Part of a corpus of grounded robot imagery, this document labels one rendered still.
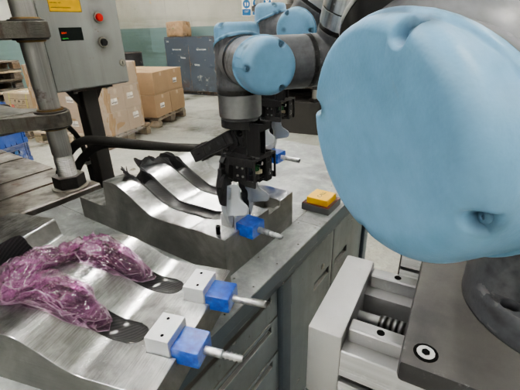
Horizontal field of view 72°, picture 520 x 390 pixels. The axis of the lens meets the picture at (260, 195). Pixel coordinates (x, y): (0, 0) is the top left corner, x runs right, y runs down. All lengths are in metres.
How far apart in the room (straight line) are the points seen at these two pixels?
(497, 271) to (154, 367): 0.41
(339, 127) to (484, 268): 0.19
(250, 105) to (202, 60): 7.12
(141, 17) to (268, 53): 8.78
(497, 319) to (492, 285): 0.02
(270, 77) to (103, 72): 1.08
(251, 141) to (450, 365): 0.45
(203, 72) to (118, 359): 7.34
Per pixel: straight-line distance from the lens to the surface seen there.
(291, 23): 0.75
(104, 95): 4.52
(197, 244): 0.75
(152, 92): 5.28
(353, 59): 0.18
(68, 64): 1.44
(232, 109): 0.62
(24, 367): 0.64
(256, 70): 0.49
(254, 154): 0.63
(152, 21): 9.05
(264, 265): 0.77
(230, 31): 0.60
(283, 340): 1.06
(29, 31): 1.23
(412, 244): 0.18
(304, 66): 0.53
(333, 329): 0.37
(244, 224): 0.71
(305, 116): 4.62
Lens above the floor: 1.25
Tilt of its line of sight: 25 degrees down
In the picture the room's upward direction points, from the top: 2 degrees counter-clockwise
